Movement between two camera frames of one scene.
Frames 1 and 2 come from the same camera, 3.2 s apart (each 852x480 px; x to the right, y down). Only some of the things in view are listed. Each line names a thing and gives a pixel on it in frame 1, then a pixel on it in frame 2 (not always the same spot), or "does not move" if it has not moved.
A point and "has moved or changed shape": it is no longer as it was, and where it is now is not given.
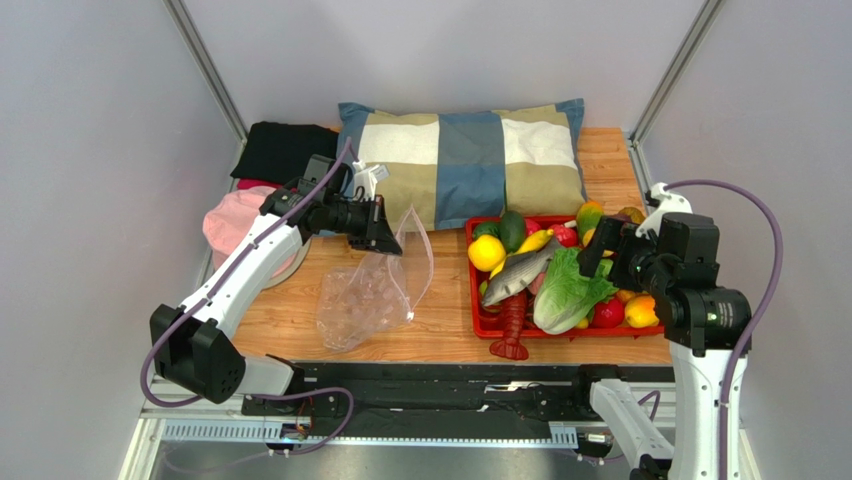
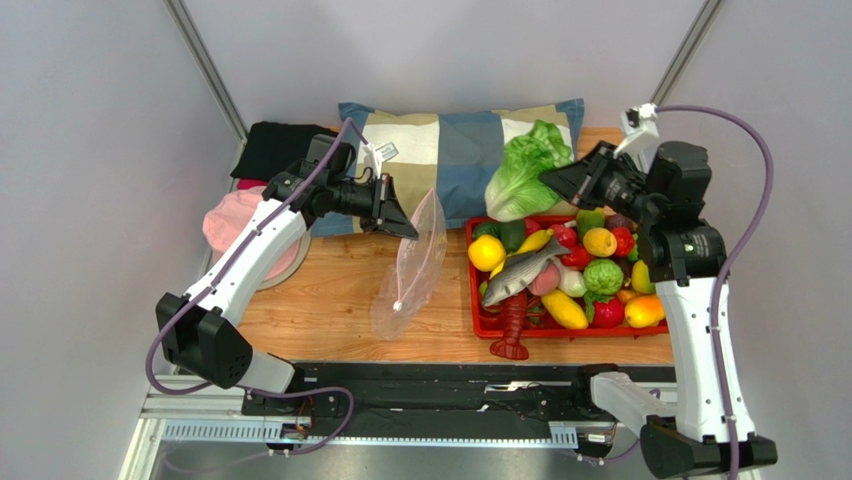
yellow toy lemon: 486,253 does not move
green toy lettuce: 566,298 → 515,189
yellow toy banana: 529,244 does not move
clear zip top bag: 360,303 has moved or changed shape
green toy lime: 486,228 does not move
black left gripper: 377,233 → 387,214
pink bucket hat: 229,214 does not move
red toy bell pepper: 568,237 does not move
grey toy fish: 520,270 does not move
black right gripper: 616,238 → 592,178
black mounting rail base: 439,398 does not move
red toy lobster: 516,317 does not move
